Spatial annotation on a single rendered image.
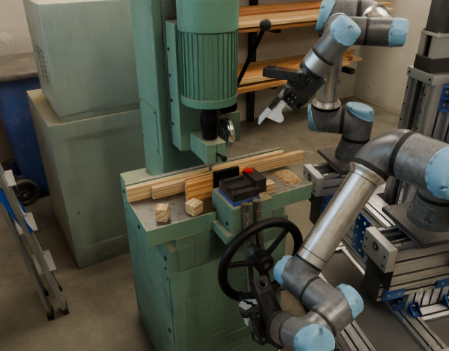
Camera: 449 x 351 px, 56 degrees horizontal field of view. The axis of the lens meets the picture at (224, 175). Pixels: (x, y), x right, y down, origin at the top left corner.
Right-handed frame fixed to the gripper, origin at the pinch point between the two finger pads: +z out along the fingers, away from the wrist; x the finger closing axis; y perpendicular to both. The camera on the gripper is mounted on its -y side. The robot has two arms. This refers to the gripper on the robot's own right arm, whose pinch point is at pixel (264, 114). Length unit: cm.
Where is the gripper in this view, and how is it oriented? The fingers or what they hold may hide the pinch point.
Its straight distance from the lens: 129.7
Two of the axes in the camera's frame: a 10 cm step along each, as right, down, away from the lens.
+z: -5.3, 6.2, 5.8
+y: 7.6, 6.5, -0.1
